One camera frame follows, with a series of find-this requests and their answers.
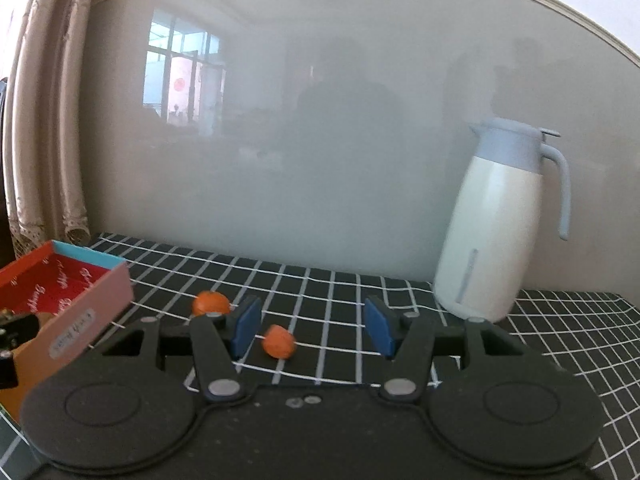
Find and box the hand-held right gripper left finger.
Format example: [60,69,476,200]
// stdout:
[92,295,263,404]

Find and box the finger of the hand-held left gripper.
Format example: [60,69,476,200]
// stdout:
[0,313,41,391]

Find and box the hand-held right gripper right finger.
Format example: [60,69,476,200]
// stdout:
[364,295,557,404]

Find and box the small orange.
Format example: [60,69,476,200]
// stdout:
[263,324,297,360]
[193,290,232,318]

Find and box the red printed cardboard box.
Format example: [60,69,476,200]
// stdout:
[0,240,135,423]

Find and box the black white checked tablecloth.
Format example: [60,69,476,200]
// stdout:
[0,232,640,480]

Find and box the white blue thermos jug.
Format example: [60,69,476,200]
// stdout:
[433,118,572,324]

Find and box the beige curtain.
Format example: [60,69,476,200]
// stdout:
[0,0,117,257]

